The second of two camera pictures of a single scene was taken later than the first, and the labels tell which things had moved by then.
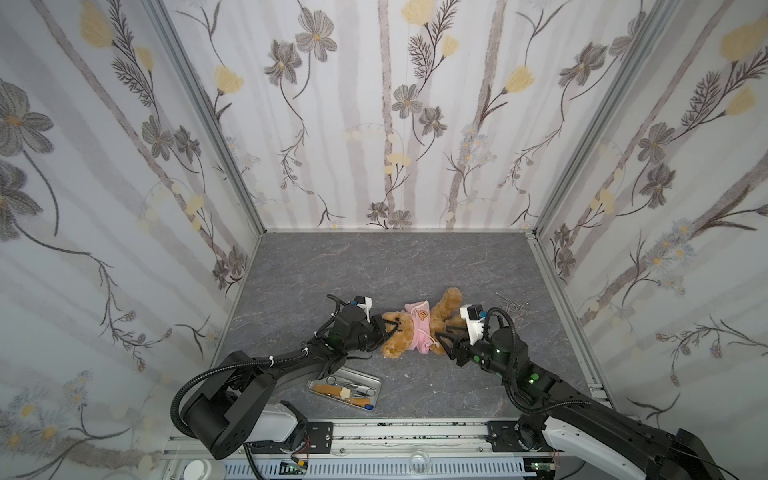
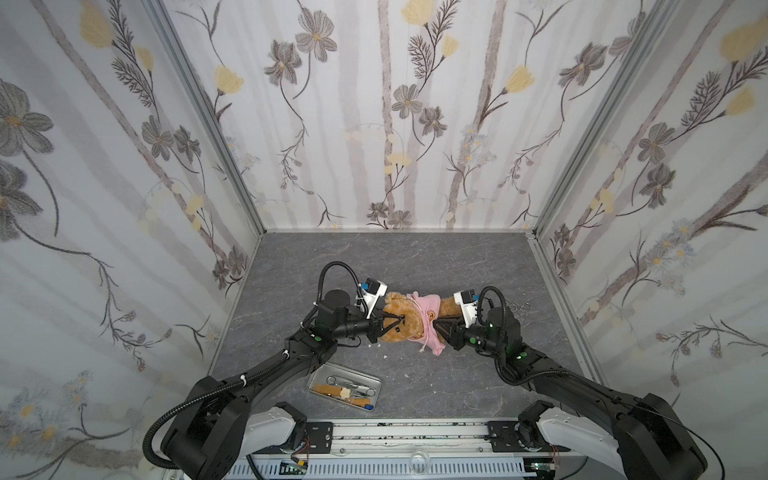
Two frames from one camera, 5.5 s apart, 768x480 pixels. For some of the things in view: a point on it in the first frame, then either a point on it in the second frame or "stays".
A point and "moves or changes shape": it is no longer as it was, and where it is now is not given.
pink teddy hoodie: (421, 337) moves or changes shape
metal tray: (355, 388) stays
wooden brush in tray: (344, 392) stays
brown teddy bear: (397, 331) moves or changes shape
